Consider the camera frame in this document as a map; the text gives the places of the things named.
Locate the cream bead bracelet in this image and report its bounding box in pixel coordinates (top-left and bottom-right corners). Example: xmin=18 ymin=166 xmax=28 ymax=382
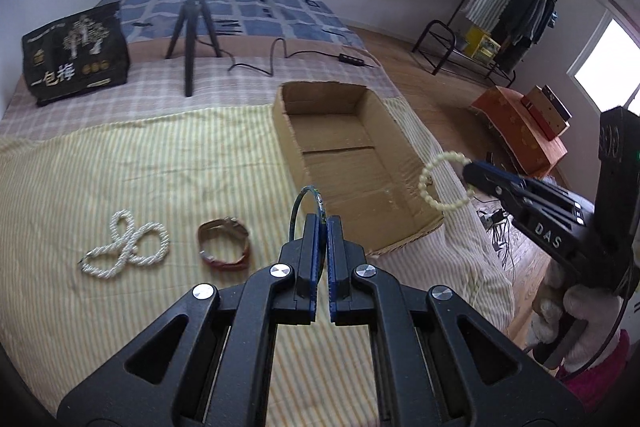
xmin=418 ymin=149 xmax=475 ymax=212

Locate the black printed gift bag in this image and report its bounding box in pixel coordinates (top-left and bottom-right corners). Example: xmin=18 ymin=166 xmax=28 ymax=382
xmin=22 ymin=2 xmax=130 ymax=106

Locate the right hand white glove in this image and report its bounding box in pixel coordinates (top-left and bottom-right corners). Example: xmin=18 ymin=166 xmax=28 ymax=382
xmin=527 ymin=260 xmax=624 ymax=374

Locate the blue patchwork bedspread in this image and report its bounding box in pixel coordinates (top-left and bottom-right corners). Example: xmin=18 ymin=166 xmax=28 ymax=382
xmin=101 ymin=0 xmax=363 ymax=49

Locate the twisted white pearl necklace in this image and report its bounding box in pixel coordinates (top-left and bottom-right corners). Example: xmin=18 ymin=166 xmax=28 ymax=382
xmin=78 ymin=209 xmax=170 ymax=280

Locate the yellow striped cloth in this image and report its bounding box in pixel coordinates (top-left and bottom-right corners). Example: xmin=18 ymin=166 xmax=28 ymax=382
xmin=0 ymin=98 xmax=516 ymax=427

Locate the pink right sleeve forearm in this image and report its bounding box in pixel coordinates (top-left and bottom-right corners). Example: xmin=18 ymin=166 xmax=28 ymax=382
xmin=555 ymin=329 xmax=630 ymax=413

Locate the blue thin bangle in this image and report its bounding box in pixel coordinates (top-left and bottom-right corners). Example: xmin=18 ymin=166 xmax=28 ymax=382
xmin=287 ymin=184 xmax=328 ymax=244

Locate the brown leather wrist watch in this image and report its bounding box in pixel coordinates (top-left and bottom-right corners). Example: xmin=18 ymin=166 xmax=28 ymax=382
xmin=196 ymin=217 xmax=252 ymax=272

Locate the black clothes rack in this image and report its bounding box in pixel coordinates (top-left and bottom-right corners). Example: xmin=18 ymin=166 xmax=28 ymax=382
xmin=411 ymin=0 xmax=558 ymax=87

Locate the black power cable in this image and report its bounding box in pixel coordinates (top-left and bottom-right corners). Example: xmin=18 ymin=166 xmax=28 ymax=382
xmin=226 ymin=37 xmax=377 ymax=79

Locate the window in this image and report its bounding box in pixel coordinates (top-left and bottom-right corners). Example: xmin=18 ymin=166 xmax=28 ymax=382
xmin=567 ymin=11 xmax=639 ymax=115

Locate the checked beige bed sheet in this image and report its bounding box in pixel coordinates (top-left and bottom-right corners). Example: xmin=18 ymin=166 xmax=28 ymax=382
xmin=1 ymin=37 xmax=399 ymax=140

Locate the open cardboard box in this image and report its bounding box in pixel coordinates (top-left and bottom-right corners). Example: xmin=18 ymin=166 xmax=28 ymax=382
xmin=272 ymin=81 xmax=444 ymax=254

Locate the yellow box on rack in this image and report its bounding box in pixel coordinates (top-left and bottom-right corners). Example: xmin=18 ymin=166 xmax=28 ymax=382
xmin=463 ymin=26 xmax=500 ymax=64

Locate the orange wooden cabinet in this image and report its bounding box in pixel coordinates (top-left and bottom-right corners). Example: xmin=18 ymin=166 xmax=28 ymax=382
xmin=469 ymin=87 xmax=567 ymax=179

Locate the black tripod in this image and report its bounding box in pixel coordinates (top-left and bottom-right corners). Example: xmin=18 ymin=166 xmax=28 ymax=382
xmin=165 ymin=0 xmax=222 ymax=98

